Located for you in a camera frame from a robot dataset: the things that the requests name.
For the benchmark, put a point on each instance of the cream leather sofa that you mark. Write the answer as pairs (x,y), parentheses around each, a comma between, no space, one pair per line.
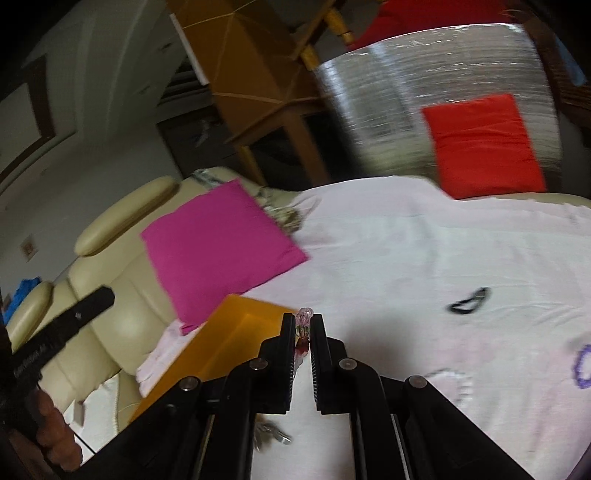
(127,332)

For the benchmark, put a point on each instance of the pale pink blanket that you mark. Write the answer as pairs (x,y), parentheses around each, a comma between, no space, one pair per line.
(488,298)

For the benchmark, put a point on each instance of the silver metal key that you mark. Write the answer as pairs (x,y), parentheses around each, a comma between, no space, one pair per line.
(266,431)

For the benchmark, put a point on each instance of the blue cloth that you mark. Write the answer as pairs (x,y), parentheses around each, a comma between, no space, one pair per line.
(25,287)

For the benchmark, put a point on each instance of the magenta cushion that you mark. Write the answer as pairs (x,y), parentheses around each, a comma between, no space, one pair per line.
(218,243)

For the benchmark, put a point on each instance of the patterned fabric piece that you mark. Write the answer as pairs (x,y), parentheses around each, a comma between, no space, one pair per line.
(286,212)

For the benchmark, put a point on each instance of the silver foil insulation panel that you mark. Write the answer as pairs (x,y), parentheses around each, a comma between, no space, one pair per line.
(378,92)

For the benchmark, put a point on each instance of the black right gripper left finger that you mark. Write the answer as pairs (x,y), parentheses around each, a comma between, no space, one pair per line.
(264,384)

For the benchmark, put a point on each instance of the person's left hand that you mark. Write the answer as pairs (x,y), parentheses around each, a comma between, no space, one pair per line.
(55,436)

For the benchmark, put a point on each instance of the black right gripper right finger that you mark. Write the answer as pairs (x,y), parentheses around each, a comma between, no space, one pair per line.
(341,384)

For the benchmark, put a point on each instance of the large red pillow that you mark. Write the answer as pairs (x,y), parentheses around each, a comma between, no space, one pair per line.
(398,17)

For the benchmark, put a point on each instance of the orange cardboard tray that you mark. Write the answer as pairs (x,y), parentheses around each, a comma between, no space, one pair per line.
(231,336)

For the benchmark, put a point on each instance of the white towel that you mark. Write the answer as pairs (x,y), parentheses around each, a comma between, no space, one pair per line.
(94,420)

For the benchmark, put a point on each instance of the red cushion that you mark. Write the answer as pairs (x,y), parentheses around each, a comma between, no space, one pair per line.
(482,148)

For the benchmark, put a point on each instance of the wooden railing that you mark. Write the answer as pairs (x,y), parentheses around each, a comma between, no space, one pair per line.
(328,18)

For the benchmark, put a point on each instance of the orange wooden cabinet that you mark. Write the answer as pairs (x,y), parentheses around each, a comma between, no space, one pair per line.
(279,122)

